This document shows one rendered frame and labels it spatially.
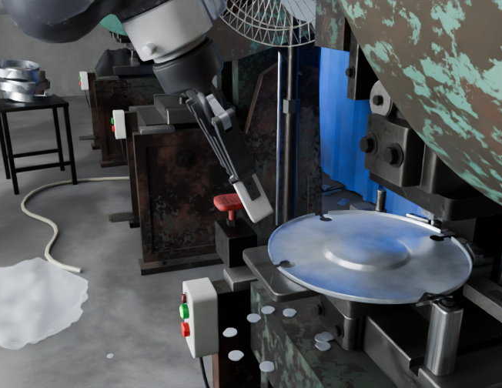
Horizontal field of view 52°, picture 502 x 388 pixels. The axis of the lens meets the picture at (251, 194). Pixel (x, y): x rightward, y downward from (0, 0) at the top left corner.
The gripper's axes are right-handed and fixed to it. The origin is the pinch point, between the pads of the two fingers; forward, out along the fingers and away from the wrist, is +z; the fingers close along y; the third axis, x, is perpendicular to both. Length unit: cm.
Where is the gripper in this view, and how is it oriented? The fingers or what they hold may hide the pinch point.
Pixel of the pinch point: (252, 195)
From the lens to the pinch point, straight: 66.6
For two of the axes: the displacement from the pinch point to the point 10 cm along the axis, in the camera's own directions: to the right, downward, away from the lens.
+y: 3.5, 3.3, -8.8
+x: 8.5, -5.0, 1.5
